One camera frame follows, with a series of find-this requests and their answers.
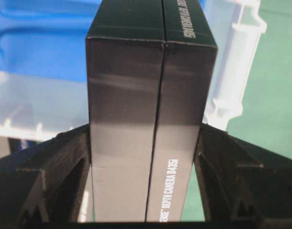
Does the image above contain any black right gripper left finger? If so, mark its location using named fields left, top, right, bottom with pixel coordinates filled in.
left=0, top=125, right=91, bottom=226

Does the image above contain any black RealSense box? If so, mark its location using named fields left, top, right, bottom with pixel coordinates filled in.
left=85, top=0, right=217, bottom=223

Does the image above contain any blue liner sheet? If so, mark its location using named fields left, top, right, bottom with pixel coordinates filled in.
left=0, top=0, right=100, bottom=82

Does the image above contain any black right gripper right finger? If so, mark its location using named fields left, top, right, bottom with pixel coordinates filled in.
left=194, top=124, right=292, bottom=226

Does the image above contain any clear plastic storage case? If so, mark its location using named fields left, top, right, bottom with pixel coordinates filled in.
left=0, top=0, right=267, bottom=141

